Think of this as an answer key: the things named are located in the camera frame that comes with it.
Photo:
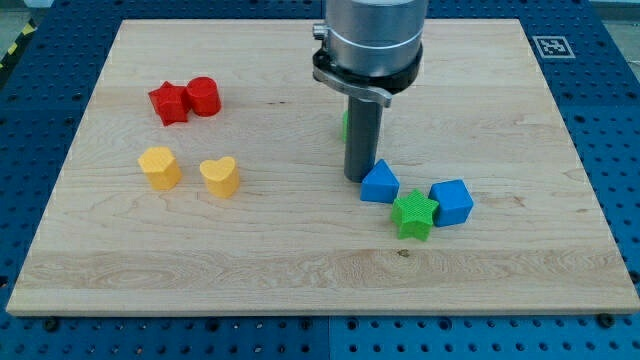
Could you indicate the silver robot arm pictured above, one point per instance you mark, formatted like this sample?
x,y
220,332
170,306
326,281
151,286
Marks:
x,y
370,49

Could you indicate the blue triangle block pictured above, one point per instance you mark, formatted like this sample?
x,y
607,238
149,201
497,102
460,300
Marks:
x,y
380,184

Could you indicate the green cylinder block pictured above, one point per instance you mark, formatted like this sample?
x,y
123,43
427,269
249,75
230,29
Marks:
x,y
344,128

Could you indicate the grey cylindrical pointer tool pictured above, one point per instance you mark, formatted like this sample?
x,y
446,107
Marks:
x,y
362,134

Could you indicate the yellow heart block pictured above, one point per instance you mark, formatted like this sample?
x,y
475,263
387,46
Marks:
x,y
221,177

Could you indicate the green star block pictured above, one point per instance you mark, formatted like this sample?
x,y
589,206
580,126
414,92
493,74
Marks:
x,y
413,215

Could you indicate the wooden board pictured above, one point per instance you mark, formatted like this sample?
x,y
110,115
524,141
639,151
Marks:
x,y
295,238

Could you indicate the blue cube block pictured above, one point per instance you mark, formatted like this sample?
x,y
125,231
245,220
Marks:
x,y
455,202

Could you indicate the red cylinder block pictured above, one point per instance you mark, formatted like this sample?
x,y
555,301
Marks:
x,y
204,96

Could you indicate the yellow hexagon block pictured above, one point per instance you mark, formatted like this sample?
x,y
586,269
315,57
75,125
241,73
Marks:
x,y
160,168

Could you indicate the red star block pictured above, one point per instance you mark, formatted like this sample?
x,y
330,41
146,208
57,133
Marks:
x,y
171,103

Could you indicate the white fiducial marker tag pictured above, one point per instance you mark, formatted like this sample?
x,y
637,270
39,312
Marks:
x,y
553,47

